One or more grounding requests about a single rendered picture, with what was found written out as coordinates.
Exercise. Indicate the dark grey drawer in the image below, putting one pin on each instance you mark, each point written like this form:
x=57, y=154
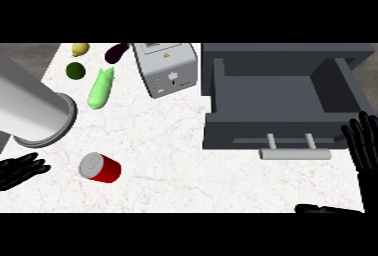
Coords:
x=268, y=95
x=231, y=130

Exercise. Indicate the dark grey cabinet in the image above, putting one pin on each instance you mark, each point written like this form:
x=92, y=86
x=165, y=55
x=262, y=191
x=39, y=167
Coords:
x=275, y=56

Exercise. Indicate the large pale grey cylinder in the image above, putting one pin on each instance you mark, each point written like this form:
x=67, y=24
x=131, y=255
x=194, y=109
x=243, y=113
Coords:
x=30, y=110

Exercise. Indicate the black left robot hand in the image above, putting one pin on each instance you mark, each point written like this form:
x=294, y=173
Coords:
x=20, y=170

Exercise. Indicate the dark grey drawer front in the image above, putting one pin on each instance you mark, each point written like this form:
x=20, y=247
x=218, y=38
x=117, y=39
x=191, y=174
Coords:
x=231, y=130

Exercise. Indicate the pale grey toaster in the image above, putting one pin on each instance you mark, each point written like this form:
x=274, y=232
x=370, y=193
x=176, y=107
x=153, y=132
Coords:
x=167, y=70

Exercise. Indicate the red can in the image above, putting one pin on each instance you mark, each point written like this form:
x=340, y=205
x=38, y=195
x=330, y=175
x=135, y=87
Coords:
x=103, y=168

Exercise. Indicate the dark purple eggplant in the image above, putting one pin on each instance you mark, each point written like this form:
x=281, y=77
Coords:
x=116, y=53

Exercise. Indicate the light green cucumber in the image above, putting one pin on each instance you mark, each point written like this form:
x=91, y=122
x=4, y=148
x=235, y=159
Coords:
x=100, y=89

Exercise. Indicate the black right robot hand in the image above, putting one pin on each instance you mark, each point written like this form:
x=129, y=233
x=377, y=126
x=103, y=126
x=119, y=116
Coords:
x=368, y=150

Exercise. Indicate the yellow lemon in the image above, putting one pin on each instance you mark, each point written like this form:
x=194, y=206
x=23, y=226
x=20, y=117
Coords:
x=80, y=49

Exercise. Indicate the dark green lime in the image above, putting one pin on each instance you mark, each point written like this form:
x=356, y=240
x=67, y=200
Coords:
x=76, y=70

